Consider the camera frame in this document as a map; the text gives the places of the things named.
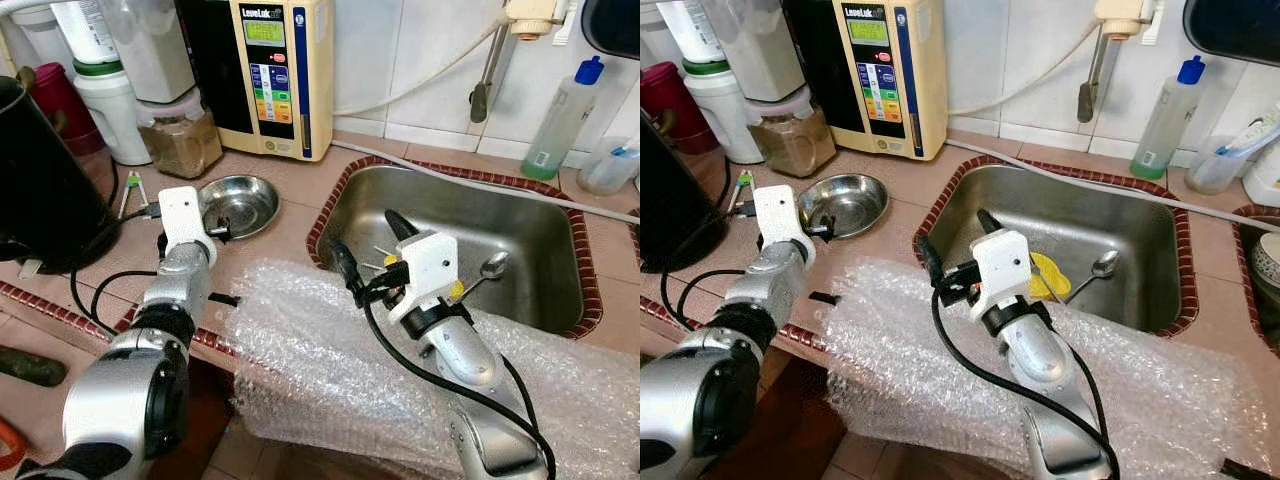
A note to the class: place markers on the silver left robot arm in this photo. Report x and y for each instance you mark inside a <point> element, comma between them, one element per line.
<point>720,390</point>
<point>130,390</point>

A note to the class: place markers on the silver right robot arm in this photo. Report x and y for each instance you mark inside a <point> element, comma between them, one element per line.
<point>1040,355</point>
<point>470,355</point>

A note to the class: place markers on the white green kitchen tongs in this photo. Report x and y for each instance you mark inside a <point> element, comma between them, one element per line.
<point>742,180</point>
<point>133,180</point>

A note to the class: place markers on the clear jar with brown contents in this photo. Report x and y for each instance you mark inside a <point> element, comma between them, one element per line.
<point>790,145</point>
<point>180,145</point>

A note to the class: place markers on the steel sink basin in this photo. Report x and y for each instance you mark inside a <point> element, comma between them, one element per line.
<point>1100,215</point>
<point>500,220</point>
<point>1262,320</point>

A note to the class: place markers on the steel spoon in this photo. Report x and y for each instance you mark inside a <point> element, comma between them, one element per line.
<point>1104,264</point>
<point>494,264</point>

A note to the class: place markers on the clear bubble wrap sheet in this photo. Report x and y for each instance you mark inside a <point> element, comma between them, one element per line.
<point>920,390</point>
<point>320,380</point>

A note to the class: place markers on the black kettle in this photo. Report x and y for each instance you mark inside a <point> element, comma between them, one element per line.
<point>40,190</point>
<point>670,200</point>

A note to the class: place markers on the white plastic container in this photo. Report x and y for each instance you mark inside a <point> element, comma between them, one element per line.
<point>720,110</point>
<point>105,110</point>

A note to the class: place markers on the beige water ionizer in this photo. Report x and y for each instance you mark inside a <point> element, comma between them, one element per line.
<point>910,80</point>
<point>300,80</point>

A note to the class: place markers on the clear grey plastic container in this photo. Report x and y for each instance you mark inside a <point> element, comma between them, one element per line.
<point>755,50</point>
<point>150,50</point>

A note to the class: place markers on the clear bottle with blue cap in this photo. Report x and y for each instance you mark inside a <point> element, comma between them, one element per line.
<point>1165,120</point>
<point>560,120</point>

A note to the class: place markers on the maroon plastic mug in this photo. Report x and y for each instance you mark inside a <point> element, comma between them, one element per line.
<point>60,105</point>
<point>670,105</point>

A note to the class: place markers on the clear plastic cup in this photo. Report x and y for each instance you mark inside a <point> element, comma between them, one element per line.
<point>1215,170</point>
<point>605,170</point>

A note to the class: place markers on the dark green cucumber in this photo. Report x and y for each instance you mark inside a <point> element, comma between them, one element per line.
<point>30,365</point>

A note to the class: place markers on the white plastic bottle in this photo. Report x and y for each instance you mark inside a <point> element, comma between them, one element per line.
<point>1265,180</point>

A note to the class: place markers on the white ceramic bowl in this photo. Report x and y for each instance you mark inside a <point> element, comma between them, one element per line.
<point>1268,262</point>

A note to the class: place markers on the black pan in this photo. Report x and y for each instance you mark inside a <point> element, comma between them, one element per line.
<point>1230,30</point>
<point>610,25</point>

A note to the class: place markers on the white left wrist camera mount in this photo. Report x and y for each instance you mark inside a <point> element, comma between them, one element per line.
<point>180,215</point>
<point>775,212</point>

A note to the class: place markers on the steel wall faucet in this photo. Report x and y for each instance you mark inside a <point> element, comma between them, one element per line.
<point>1095,75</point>
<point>490,70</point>

